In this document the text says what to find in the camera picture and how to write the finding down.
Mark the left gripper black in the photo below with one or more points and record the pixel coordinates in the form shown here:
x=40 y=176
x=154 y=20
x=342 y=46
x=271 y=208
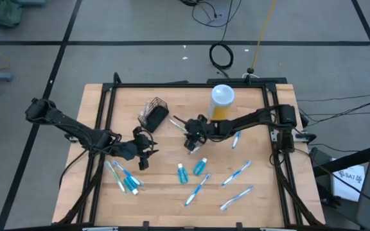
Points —
x=137 y=149

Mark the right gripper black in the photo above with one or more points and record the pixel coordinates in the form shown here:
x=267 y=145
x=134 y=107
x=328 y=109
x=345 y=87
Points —
x=202 y=130

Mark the green toothbrush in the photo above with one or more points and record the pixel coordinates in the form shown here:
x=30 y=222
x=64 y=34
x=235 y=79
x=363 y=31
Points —
x=116 y=177
x=177 y=125

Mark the blue toothbrush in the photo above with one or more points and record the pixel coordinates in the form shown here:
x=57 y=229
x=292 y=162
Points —
x=236 y=198
x=197 y=190
x=236 y=140
x=236 y=173
x=127 y=173

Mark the purple toothbrush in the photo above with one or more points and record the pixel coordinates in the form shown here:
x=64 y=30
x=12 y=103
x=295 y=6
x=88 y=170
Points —
x=146 y=110

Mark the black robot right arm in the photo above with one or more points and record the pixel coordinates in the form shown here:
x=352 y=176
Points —
x=255 y=117

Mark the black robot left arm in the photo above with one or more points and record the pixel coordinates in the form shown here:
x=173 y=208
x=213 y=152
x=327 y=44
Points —
x=75 y=128

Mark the white yellow wipes canister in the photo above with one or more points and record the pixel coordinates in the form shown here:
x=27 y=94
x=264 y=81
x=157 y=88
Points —
x=222 y=96

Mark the black round knob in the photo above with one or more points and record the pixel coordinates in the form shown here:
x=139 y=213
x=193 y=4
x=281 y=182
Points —
x=250 y=70

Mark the black desk beam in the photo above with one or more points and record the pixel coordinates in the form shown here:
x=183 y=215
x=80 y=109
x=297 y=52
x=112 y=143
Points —
x=348 y=159

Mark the white printed box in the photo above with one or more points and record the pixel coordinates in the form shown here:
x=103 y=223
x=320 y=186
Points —
x=348 y=183

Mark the green fabric bag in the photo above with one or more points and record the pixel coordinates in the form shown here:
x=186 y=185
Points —
x=5 y=13

